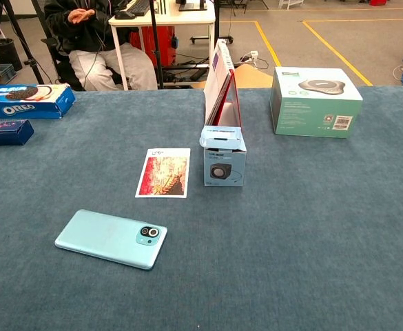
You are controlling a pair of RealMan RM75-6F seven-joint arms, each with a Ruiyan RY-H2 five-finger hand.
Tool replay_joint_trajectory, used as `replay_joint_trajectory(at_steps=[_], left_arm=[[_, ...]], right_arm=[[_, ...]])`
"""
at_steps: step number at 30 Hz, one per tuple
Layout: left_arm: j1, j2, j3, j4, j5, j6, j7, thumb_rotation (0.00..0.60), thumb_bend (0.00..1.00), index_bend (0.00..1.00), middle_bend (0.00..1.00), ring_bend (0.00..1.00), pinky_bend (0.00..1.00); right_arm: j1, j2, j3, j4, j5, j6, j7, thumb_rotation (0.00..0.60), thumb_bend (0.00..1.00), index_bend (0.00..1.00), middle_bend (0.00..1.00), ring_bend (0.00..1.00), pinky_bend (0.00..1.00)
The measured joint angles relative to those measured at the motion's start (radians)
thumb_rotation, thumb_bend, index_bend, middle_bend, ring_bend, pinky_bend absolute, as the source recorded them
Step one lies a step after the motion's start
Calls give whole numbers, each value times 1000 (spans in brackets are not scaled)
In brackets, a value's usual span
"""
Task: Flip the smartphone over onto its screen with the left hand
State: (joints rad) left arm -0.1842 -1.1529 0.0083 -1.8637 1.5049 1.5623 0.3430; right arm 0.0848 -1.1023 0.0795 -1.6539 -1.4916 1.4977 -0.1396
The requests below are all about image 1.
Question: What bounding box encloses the light blue smartphone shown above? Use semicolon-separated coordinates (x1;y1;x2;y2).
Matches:
54;208;169;271

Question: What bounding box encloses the small blue speaker box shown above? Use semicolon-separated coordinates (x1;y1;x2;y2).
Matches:
199;125;248;188

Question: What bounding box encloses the red photo postcard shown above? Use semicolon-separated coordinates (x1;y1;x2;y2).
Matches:
134;148;192;199

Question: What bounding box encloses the red desk calendar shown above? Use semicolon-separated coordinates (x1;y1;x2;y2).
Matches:
203;38;243;129

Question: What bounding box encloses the white power strip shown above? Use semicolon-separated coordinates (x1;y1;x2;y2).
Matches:
239;50;260;63

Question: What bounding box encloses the black pole stand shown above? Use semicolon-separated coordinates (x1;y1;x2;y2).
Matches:
148;0;165;90

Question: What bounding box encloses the red cabinet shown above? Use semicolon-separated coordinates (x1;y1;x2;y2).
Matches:
129;26;176;68

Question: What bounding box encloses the green conference speaker box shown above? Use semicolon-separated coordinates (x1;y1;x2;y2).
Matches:
269;66;364;139

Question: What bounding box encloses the white desk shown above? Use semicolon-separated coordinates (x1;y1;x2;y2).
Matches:
107;0;216;91

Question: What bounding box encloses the seated person in black jacket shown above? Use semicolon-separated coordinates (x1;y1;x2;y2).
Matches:
43;0;158;92

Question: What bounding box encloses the black keyboard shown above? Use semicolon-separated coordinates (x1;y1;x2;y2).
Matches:
127;0;151;17

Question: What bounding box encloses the blue Oreo cookie box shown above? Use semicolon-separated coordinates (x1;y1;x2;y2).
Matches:
0;83;76;120

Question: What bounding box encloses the dark blue snack box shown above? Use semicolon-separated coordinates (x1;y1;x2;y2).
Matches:
0;119;35;146

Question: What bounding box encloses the blue plastic crate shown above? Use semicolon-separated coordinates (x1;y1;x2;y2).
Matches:
0;63;17;85

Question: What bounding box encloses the black tripod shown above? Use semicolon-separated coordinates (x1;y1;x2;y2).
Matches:
0;0;59;86

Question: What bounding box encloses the black waste bin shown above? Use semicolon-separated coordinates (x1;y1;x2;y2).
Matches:
0;37;23;72

